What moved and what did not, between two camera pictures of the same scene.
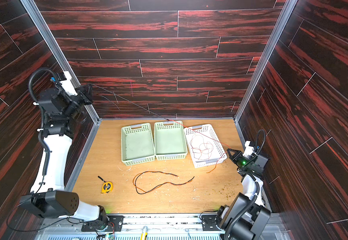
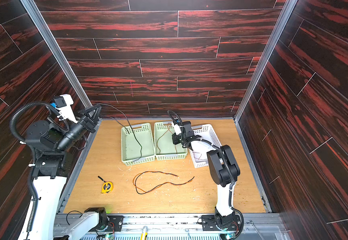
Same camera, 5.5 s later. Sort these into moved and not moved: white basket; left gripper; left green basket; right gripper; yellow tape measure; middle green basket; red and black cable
Moved: left gripper; red and black cable; right gripper
Not moved: yellow tape measure; left green basket; white basket; middle green basket
